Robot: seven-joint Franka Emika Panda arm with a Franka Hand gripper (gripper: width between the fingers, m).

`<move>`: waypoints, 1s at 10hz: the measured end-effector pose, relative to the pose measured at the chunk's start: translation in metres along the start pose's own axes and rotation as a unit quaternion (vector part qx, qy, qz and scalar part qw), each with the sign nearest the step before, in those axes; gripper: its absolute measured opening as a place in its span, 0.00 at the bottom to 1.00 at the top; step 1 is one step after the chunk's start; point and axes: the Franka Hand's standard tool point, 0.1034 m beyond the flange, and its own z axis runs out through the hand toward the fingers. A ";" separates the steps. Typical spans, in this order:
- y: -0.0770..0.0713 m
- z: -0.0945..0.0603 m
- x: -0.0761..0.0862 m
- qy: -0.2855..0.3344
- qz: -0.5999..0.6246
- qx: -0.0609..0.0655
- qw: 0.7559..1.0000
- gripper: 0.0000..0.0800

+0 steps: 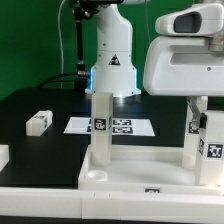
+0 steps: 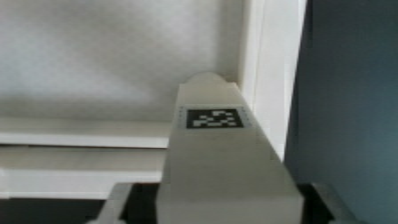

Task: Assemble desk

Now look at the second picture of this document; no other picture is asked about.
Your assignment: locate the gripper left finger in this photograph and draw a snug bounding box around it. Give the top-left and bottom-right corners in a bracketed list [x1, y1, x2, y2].
[85, 183, 160, 224]

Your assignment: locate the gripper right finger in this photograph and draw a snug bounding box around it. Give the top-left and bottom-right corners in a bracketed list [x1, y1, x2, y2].
[298, 183, 368, 224]

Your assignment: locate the white desk leg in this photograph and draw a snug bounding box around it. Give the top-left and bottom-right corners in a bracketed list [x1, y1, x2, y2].
[156, 73, 304, 224]

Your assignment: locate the white desk top tray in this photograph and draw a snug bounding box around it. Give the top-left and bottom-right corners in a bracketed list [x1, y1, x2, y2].
[0, 0, 309, 161]

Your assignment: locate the white front fence bar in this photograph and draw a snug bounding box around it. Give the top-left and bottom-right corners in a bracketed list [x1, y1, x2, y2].
[0, 147, 165, 199]

